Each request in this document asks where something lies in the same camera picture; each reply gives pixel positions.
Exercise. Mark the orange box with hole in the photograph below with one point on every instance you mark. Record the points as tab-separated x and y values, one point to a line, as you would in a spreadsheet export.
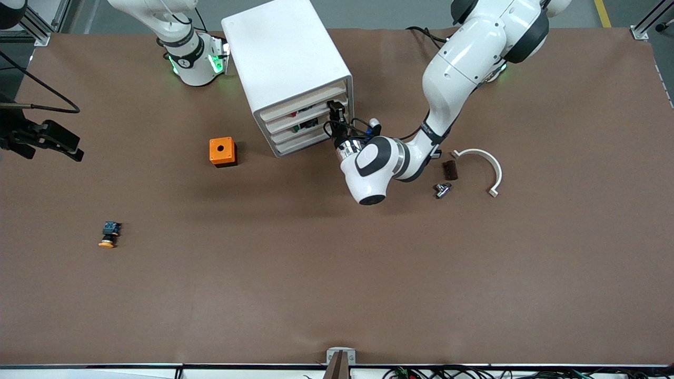
221	150

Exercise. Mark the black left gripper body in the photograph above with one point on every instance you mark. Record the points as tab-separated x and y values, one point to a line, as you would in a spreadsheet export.
338	138

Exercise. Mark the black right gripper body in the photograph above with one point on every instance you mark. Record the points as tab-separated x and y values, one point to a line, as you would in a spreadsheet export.
11	134

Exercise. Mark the white curved plastic bracket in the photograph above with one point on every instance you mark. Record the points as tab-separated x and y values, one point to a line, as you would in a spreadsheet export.
492	163

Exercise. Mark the white drawer cabinet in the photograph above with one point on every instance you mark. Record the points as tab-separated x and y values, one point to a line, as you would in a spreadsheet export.
284	52

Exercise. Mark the brown terminal block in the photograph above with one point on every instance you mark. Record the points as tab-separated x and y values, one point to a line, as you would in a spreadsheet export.
451	170

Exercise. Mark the grey metal mounting bracket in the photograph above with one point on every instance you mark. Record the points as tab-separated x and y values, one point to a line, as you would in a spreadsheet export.
330	357

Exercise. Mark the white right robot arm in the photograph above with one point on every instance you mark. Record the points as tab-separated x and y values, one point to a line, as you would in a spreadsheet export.
184	58

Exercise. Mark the white table edge rail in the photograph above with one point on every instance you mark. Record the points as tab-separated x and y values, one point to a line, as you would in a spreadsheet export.
89	373

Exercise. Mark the yellow push button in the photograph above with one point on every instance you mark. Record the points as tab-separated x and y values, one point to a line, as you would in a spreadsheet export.
108	235

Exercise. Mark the aluminium frame profile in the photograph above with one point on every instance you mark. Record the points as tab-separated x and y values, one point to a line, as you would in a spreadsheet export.
645	26
42	31

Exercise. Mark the white plastic drawer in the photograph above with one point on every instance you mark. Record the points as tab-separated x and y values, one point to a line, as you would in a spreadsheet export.
310	141
284	111
276	127
281	138

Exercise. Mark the red push button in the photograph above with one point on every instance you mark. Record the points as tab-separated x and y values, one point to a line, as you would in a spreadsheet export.
293	113

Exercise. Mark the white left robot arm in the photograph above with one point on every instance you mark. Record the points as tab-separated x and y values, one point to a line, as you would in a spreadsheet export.
463	58

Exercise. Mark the silver key switch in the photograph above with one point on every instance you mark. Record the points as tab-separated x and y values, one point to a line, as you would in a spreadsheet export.
442	190

